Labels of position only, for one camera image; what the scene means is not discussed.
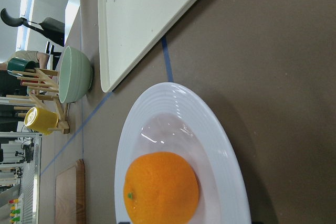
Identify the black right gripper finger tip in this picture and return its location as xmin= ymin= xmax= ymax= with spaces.
xmin=118 ymin=221 xmax=131 ymax=224

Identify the orange fruit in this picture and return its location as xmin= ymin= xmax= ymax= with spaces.
xmin=123 ymin=152 xmax=200 ymax=223

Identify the white ribbed plate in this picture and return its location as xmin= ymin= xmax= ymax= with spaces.
xmin=114 ymin=82 xmax=251 ymax=223

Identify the brown wood-grain tray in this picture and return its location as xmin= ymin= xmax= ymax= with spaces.
xmin=55 ymin=159 xmax=86 ymax=223

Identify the cream plastic tray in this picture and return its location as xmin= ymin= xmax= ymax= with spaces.
xmin=98 ymin=0 xmax=197 ymax=93

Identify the blue tape line crosswise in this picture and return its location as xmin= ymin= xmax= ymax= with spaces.
xmin=40 ymin=91 xmax=114 ymax=175

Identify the metal equipment rack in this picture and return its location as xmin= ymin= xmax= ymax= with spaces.
xmin=1 ymin=132 xmax=42 ymax=223

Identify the yellow plastic mug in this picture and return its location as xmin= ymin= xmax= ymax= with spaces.
xmin=24 ymin=107 xmax=58 ymax=135

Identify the wooden dish drying rack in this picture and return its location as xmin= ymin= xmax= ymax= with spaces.
xmin=6 ymin=68 xmax=70 ymax=134

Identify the mint green bowl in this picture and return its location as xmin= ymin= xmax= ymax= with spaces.
xmin=59 ymin=46 xmax=93 ymax=104

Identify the blue tape line lengthwise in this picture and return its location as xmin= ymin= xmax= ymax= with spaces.
xmin=161 ymin=35 xmax=174 ymax=82

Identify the red mug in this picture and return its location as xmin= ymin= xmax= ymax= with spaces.
xmin=18 ymin=77 xmax=50 ymax=88

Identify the dark green mug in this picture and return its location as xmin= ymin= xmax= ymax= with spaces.
xmin=7 ymin=57 xmax=39 ymax=77

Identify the black office chair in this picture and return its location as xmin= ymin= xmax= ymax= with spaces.
xmin=1 ymin=8 xmax=65 ymax=46

